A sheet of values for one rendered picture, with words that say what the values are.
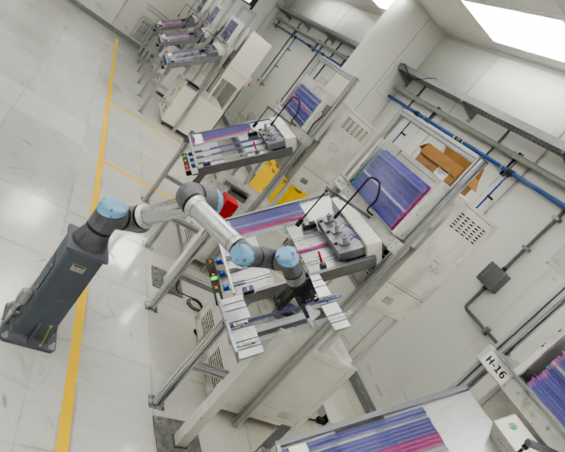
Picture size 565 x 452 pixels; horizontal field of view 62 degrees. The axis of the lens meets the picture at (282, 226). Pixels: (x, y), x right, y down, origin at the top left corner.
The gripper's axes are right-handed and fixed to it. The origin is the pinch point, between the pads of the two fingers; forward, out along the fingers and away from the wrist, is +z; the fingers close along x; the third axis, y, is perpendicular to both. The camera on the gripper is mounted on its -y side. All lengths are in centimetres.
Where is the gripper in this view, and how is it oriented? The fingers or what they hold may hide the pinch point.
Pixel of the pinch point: (305, 315)
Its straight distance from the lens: 190.9
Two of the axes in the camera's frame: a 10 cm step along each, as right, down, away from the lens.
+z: 2.8, 7.3, 6.3
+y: 9.0, -4.2, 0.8
